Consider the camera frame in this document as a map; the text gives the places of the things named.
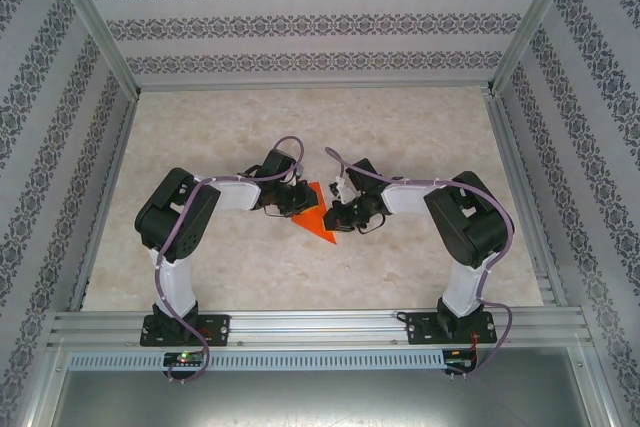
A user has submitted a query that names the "aluminium frame post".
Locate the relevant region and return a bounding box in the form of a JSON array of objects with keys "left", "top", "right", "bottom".
[
  {"left": 42, "top": 0, "right": 141, "bottom": 98},
  {"left": 487, "top": 0, "right": 584, "bottom": 96}
]

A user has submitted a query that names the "orange paper sheet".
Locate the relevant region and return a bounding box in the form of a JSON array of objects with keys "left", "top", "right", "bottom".
[{"left": 291, "top": 181, "right": 339, "bottom": 247}]

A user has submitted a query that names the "aluminium back rail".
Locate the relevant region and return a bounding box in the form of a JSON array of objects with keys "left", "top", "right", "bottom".
[{"left": 134, "top": 80, "right": 496, "bottom": 93}]

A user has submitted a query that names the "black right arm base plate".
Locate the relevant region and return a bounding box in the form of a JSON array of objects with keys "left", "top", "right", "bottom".
[{"left": 405, "top": 310, "right": 499, "bottom": 346}]

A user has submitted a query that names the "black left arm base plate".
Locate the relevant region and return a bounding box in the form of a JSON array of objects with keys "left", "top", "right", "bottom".
[{"left": 139, "top": 314, "right": 232, "bottom": 348}]

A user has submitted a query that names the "grey metal sheet panel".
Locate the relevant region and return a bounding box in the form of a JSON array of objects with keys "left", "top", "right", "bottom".
[{"left": 29, "top": 346, "right": 616, "bottom": 427}]

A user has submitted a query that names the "grey slotted cable duct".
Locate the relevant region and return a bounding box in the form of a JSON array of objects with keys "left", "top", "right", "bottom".
[{"left": 67, "top": 349, "right": 446, "bottom": 371}]

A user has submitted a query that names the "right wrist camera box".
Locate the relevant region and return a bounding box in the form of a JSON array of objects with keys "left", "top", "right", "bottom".
[{"left": 327, "top": 175, "right": 354, "bottom": 206}]

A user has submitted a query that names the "aluminium mounting rail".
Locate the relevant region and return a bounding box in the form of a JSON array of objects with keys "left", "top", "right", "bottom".
[{"left": 47, "top": 307, "right": 596, "bottom": 348}]

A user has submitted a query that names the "circuit board with green light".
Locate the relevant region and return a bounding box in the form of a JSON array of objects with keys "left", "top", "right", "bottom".
[{"left": 163, "top": 352, "right": 205, "bottom": 367}]

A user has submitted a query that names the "aluminium side rail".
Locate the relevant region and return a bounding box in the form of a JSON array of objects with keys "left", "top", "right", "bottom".
[
  {"left": 482, "top": 89, "right": 569, "bottom": 308},
  {"left": 67, "top": 96, "right": 141, "bottom": 311}
]

